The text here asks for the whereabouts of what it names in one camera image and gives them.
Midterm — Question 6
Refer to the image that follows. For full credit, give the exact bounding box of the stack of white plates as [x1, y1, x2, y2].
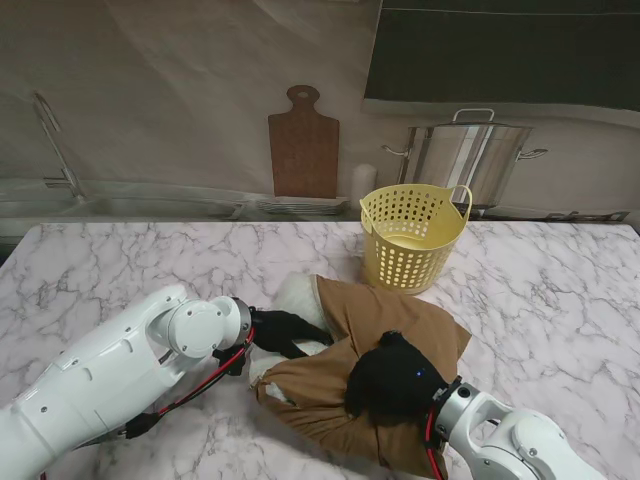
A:
[255, 195, 351, 217]

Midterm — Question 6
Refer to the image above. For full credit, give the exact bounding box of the brown pillowcase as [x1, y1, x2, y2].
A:
[252, 273, 472, 480]

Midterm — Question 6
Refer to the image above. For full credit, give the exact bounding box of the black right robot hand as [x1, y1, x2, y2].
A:
[346, 329, 449, 419]

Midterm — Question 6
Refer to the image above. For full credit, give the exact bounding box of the black stove grate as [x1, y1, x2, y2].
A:
[544, 209, 631, 224]

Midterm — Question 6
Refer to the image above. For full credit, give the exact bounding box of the large steel stock pot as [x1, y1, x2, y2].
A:
[382, 107, 550, 207]

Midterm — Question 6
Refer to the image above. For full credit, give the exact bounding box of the brown wooden cutting board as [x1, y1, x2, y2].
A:
[267, 84, 341, 200]

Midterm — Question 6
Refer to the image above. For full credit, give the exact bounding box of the white cylindrical candle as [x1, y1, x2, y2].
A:
[351, 163, 377, 201]

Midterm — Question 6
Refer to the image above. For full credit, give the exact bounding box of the dark range hood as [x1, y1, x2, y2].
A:
[363, 0, 640, 111]

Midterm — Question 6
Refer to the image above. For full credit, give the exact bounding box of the chrome kitchen faucet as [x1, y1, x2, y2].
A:
[32, 92, 89, 201]

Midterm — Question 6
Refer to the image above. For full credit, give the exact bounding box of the red black arm cable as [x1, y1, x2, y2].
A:
[117, 324, 259, 441]
[422, 394, 449, 480]

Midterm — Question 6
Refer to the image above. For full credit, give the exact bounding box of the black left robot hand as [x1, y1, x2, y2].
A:
[249, 309, 334, 360]

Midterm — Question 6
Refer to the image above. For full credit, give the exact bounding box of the steel kitchen sink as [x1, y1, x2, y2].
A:
[0, 192, 249, 221]

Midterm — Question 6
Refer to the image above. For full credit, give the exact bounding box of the red black left arm cable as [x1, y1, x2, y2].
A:
[117, 324, 259, 441]

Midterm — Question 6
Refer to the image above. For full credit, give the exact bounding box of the red black right arm cable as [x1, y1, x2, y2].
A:
[422, 394, 449, 480]

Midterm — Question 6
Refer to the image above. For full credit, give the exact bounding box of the white pillow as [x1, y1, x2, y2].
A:
[247, 273, 334, 401]

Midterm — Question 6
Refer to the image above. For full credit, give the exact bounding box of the yellow perforated laundry basket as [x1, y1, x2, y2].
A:
[358, 183, 474, 296]

